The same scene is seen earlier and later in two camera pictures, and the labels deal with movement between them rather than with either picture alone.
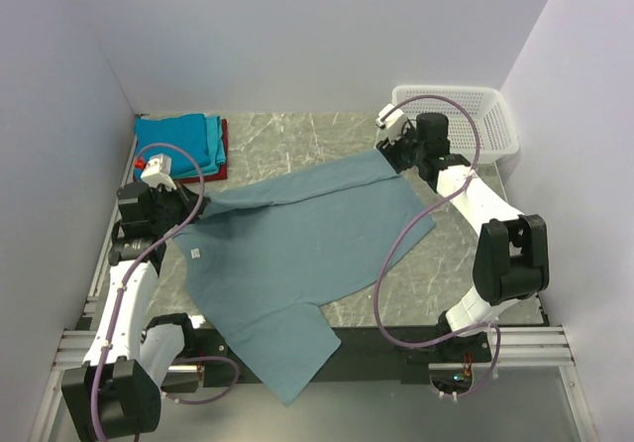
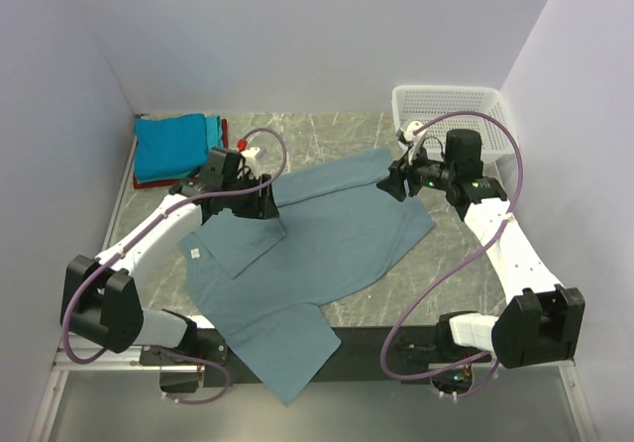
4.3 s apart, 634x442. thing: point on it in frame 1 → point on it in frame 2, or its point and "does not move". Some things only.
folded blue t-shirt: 183,139 does not move
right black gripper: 391,152 → 401,171
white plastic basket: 481,124 does not move
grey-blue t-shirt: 263,264 does not move
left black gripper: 187,199 → 263,205
